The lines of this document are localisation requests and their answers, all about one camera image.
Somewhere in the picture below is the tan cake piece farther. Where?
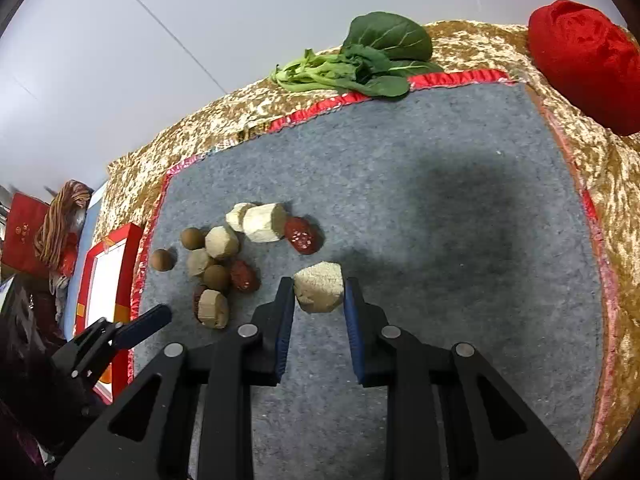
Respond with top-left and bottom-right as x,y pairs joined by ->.
243,202 -> 289,244

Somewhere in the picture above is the green leafy bok choy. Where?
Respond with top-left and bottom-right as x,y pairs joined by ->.
270,11 -> 445,99

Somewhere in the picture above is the red date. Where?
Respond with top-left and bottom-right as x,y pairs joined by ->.
229,259 -> 261,294
284,216 -> 321,255

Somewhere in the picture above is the red gift bag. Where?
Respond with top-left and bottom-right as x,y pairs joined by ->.
0,192 -> 51,279

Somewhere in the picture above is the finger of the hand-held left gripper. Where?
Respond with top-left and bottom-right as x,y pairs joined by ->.
50,303 -> 173,382

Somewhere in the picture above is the red box with white inside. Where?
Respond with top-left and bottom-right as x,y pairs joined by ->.
74,223 -> 146,407

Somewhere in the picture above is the red velvet cloth bundle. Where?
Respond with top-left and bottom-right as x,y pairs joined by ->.
528,0 -> 640,137

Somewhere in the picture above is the striped woven cloth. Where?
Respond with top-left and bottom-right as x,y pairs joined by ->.
33,179 -> 95,272

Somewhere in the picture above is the gold velvet tablecloth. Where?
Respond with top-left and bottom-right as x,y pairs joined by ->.
92,20 -> 640,478

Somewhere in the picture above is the pale white yam chunk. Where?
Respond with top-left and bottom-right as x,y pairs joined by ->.
225,202 -> 257,233

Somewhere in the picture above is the grey felt mat red trim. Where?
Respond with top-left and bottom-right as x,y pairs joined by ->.
127,70 -> 623,480

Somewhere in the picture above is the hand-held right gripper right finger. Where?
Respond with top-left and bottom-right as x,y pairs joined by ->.
343,277 -> 581,480

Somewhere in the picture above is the grainy beige yam chunk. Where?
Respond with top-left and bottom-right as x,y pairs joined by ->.
293,260 -> 346,315

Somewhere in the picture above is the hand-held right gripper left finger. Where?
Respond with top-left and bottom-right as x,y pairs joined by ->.
52,276 -> 296,480

